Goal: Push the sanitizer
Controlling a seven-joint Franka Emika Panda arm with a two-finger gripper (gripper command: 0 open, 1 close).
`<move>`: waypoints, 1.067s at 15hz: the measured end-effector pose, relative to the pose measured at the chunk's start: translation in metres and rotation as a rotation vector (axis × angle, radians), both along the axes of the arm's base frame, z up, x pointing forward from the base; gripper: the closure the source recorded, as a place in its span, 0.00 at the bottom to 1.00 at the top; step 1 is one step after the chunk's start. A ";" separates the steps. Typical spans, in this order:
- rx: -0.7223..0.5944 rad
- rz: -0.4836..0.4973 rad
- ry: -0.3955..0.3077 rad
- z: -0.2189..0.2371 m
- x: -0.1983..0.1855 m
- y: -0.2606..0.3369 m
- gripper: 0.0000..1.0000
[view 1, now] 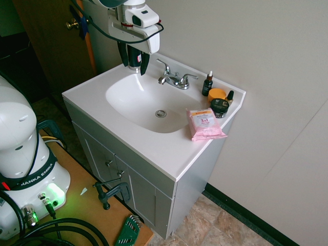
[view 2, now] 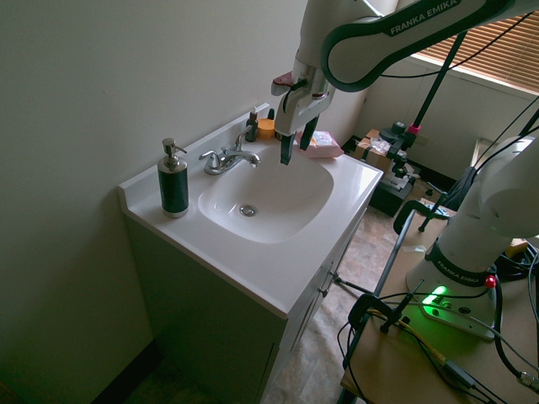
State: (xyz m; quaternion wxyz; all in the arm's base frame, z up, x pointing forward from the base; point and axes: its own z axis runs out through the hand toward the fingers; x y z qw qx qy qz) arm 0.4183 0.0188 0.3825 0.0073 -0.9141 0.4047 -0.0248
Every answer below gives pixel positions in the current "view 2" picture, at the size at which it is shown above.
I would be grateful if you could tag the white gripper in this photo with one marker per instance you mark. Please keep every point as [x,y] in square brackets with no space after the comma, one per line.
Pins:
[301,111]

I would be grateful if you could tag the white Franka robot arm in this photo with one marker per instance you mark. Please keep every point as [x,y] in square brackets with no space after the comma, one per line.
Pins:
[484,189]

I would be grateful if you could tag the pink wipes pack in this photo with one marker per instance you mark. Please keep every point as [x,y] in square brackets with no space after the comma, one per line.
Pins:
[325,150]

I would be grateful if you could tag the orange round jar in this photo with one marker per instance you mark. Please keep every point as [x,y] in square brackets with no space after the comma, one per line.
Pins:
[265,129]

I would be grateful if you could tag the dark dropper bottle white cap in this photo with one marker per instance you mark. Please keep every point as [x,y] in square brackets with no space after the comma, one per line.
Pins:
[252,128]

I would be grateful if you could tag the brown cardboard box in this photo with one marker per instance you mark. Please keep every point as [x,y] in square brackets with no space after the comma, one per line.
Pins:
[370,155]

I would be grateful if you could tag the chrome sink drain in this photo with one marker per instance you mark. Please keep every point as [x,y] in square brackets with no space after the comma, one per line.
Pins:
[248,210]

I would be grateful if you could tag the black equipment case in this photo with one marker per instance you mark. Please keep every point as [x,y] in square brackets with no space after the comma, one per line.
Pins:
[389,200]

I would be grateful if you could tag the dark soap dispenser silver pump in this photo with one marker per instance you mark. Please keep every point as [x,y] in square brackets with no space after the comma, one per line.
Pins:
[173,185]

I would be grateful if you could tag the white sink countertop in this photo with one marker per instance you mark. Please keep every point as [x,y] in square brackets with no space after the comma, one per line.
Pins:
[261,269]

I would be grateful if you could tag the black C-clamp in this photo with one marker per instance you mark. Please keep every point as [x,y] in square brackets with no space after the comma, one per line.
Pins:
[410,210]
[366,305]

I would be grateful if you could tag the metal cabinet door knob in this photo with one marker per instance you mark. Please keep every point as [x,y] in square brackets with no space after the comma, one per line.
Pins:
[335,276]
[325,288]

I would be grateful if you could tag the grey vanity cabinet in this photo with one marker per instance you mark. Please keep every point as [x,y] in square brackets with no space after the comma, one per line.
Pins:
[210,324]

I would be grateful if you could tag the brown window blinds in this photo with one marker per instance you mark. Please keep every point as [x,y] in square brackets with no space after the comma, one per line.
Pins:
[497,46]

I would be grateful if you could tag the red round plug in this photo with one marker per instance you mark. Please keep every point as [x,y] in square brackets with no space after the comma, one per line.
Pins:
[489,281]

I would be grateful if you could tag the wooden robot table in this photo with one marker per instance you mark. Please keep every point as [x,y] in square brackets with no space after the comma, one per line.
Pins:
[404,362]

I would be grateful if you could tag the black camera stand pink clamp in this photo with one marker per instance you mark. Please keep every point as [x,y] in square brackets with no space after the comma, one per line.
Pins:
[438,80]

